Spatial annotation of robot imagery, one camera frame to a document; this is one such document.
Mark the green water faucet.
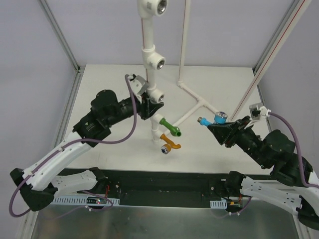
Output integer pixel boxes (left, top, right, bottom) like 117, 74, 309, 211
159, 118, 181, 137

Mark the right aluminium frame post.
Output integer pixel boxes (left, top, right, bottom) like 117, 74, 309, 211
251, 0, 301, 74

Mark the aluminium frame post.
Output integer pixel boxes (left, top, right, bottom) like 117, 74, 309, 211
37, 0, 84, 73
251, 0, 301, 74

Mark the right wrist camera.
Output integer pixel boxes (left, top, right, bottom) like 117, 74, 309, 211
245, 103, 272, 128

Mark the left aluminium frame post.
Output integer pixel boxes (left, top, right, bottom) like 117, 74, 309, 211
37, 0, 84, 73

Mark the white PVC pipe stand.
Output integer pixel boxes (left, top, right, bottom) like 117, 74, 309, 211
136, 0, 310, 146

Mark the blue water faucet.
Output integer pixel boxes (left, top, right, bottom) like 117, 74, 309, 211
197, 112, 228, 127

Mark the orange water faucet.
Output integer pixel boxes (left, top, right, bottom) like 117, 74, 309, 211
160, 133, 181, 154

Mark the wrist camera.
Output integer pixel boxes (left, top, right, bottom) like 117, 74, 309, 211
128, 74, 148, 96
245, 103, 272, 128

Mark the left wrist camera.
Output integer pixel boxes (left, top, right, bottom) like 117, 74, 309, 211
128, 74, 148, 96

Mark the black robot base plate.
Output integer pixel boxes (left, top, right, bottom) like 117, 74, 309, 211
64, 169, 252, 207

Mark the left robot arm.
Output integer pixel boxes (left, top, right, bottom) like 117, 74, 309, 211
9, 90, 164, 217

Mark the right white cable duct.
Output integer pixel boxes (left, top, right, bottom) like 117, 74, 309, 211
209, 200, 227, 210

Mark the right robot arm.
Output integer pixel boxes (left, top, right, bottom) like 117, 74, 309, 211
207, 116, 319, 230

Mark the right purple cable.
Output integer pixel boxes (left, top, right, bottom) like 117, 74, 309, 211
269, 112, 319, 188

